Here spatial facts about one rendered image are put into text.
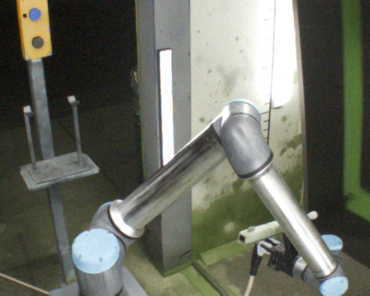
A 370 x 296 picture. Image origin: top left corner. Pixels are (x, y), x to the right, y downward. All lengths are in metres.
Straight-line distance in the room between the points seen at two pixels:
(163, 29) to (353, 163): 1.11
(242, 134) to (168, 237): 1.37
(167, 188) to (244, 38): 1.08
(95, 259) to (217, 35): 1.23
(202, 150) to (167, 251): 1.27
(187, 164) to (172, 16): 0.85
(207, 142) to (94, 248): 0.47
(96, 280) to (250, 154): 0.62
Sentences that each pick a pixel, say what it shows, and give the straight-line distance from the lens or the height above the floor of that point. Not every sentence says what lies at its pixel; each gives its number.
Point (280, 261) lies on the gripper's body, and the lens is 1.87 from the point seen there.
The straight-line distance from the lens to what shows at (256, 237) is 1.86.
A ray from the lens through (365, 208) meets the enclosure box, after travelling 2.50.
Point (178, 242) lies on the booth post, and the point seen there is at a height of 0.21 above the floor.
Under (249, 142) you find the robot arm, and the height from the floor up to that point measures 1.27.
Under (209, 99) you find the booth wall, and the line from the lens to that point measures 2.36.
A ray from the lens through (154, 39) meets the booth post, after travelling 2.13.
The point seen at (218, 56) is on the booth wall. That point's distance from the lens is 2.32.
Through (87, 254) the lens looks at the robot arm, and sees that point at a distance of 1.52.
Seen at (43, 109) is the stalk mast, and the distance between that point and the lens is 2.24.
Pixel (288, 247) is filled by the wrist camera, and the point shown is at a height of 0.72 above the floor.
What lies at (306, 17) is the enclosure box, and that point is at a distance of 1.88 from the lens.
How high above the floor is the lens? 1.85
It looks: 27 degrees down
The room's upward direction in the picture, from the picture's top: 1 degrees counter-clockwise
